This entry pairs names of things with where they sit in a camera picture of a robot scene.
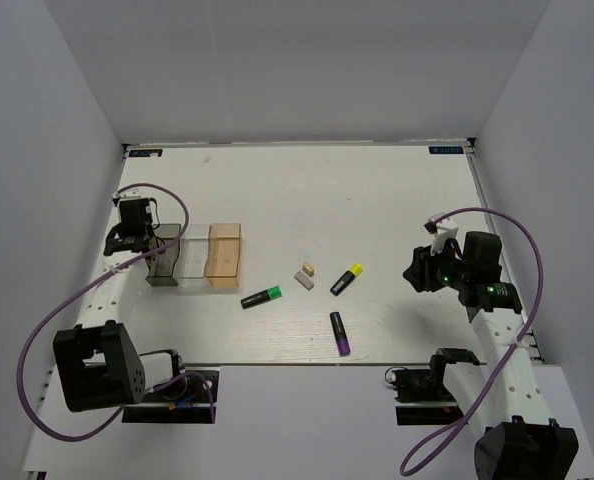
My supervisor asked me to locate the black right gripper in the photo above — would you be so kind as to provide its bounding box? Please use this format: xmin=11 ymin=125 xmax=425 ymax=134
xmin=403 ymin=236 xmax=471 ymax=292

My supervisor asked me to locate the yellow cap black highlighter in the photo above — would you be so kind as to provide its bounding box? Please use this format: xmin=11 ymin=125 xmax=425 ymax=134
xmin=330 ymin=263 xmax=363 ymax=296

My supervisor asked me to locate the purple cap black highlighter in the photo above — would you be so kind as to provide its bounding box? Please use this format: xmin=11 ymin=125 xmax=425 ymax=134
xmin=329 ymin=311 xmax=351 ymax=357

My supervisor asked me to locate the green cap black highlighter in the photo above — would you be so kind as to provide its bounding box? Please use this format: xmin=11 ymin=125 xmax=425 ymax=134
xmin=240 ymin=286 xmax=282 ymax=309

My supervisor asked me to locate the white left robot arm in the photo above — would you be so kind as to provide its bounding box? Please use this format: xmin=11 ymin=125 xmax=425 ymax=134
xmin=53 ymin=190 xmax=189 ymax=412

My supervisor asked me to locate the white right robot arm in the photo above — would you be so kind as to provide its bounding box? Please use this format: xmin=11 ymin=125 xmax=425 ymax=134
xmin=403 ymin=232 xmax=579 ymax=479

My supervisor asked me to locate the smoky grey plastic container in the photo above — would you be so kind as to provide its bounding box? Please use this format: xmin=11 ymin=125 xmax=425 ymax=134
xmin=146 ymin=223 xmax=181 ymax=287

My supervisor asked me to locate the clear plastic container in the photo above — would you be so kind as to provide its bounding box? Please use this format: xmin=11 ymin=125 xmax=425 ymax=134
xmin=174 ymin=238 xmax=209 ymax=289

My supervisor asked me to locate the left corner label sticker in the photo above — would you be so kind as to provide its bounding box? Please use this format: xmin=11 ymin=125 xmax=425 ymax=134
xmin=128 ymin=149 xmax=163 ymax=158

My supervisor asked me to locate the corner label sticker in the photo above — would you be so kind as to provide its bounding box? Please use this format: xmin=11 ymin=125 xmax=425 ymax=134
xmin=428 ymin=145 xmax=464 ymax=155
xmin=128 ymin=149 xmax=163 ymax=158

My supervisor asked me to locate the orange plastic container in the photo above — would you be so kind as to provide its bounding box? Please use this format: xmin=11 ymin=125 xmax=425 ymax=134
xmin=205 ymin=223 xmax=242 ymax=289

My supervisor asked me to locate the right corner label sticker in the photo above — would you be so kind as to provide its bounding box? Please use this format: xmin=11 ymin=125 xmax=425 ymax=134
xmin=428 ymin=145 xmax=464 ymax=155

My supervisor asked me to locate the white eraser block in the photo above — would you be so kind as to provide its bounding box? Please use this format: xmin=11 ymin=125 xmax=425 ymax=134
xmin=294 ymin=271 xmax=314 ymax=290

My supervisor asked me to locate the yellow eraser block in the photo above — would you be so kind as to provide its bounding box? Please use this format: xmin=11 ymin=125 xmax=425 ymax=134
xmin=302 ymin=263 xmax=315 ymax=276

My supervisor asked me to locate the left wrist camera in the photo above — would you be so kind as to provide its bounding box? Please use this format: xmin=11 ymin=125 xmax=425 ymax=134
xmin=112 ymin=188 xmax=153 ymax=223

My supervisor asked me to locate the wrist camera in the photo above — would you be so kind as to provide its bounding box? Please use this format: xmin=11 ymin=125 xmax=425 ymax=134
xmin=424 ymin=213 xmax=459 ymax=256
xmin=112 ymin=188 xmax=153 ymax=223

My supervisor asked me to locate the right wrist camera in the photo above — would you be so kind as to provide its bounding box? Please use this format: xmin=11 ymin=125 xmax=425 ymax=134
xmin=424 ymin=213 xmax=459 ymax=256

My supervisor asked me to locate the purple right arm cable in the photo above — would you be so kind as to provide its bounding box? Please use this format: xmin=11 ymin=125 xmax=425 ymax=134
xmin=399 ymin=207 xmax=544 ymax=477

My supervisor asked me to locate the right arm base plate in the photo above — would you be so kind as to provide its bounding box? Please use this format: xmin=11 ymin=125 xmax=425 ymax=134
xmin=384 ymin=366 xmax=463 ymax=426

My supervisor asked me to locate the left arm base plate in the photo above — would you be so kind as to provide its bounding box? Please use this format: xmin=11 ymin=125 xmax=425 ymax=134
xmin=121 ymin=368 xmax=220 ymax=425

